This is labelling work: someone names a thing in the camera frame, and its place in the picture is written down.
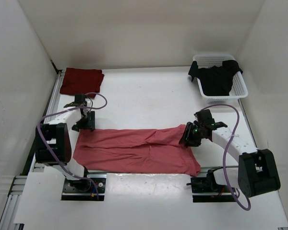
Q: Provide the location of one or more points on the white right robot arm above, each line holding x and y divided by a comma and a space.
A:
256, 173

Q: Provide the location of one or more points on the dark red t shirt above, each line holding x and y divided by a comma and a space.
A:
82, 81

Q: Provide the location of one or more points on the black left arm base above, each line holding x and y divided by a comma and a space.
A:
84, 190

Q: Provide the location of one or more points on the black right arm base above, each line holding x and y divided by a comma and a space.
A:
205, 189

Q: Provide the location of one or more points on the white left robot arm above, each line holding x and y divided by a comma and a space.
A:
53, 144

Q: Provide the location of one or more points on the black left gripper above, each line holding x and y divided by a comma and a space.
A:
90, 124

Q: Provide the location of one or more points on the white plastic laundry basket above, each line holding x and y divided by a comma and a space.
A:
239, 89

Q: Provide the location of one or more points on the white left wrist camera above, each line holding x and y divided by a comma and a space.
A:
89, 103

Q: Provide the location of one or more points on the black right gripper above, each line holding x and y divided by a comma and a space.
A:
186, 135

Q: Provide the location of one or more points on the pink t shirt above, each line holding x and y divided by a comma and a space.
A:
136, 151

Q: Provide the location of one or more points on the black t shirt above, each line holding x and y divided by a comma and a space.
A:
216, 81

